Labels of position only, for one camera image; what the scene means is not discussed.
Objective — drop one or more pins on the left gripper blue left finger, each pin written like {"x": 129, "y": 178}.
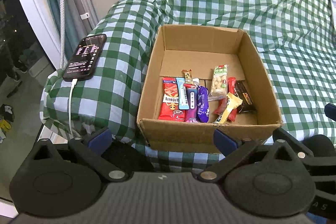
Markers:
{"x": 99, "y": 141}

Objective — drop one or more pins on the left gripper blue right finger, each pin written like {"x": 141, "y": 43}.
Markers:
{"x": 224, "y": 143}

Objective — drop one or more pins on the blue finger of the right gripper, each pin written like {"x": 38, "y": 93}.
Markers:
{"x": 330, "y": 111}

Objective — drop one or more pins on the purple chocolate bar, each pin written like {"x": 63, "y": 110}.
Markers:
{"x": 203, "y": 105}

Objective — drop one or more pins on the yellow wafer bar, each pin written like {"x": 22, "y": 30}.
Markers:
{"x": 233, "y": 103}

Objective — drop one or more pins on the dark brown chocolate pack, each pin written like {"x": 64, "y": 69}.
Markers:
{"x": 247, "y": 105}

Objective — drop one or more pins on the purple white long bar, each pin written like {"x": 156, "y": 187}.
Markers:
{"x": 192, "y": 96}

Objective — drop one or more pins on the clear nut bar packet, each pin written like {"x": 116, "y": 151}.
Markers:
{"x": 218, "y": 90}

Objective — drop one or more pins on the light blue snack stick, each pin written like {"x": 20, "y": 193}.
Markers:
{"x": 183, "y": 101}

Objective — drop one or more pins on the red snack packet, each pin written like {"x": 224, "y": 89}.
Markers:
{"x": 224, "y": 102}

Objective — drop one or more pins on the red biscuit pack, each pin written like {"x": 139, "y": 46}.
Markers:
{"x": 170, "y": 110}

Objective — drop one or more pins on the small red gold candy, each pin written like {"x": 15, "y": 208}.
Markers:
{"x": 188, "y": 76}

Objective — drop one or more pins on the black smartphone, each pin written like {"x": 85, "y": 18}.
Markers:
{"x": 83, "y": 62}

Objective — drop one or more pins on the green checkered cloth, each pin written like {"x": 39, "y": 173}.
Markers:
{"x": 295, "y": 39}

